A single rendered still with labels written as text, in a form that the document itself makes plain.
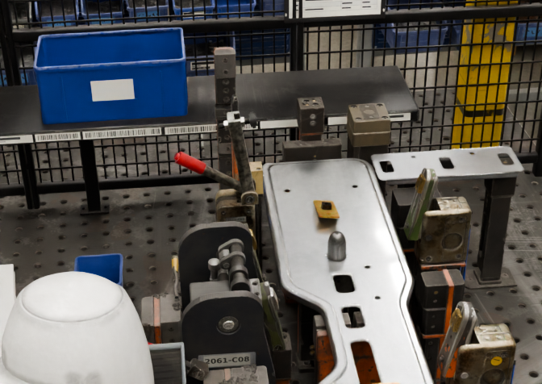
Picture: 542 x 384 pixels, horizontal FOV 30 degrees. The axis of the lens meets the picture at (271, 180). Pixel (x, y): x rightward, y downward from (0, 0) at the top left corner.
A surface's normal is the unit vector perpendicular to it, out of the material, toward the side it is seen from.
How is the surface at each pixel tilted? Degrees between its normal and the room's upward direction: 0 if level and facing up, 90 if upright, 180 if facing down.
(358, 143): 88
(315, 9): 90
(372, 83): 0
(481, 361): 90
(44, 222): 0
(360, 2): 90
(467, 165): 0
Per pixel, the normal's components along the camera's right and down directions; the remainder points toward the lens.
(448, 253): 0.11, 0.53
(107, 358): 0.67, 0.07
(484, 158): -0.01, -0.85
